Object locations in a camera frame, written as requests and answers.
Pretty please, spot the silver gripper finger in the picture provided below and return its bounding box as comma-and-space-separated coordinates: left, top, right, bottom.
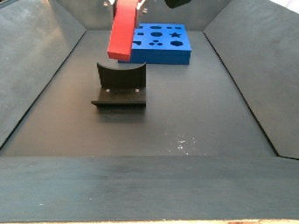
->
137, 0, 147, 14
103, 0, 117, 7

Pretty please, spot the red rectangular block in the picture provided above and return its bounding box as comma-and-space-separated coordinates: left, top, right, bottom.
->
107, 0, 139, 61

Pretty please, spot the blue foam shape board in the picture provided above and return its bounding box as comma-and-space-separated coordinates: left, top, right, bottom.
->
129, 23, 193, 65

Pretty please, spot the black curved fixture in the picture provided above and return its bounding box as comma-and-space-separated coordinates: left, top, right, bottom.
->
91, 64, 146, 107

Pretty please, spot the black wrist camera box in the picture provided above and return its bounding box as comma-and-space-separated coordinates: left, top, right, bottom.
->
165, 0, 193, 9

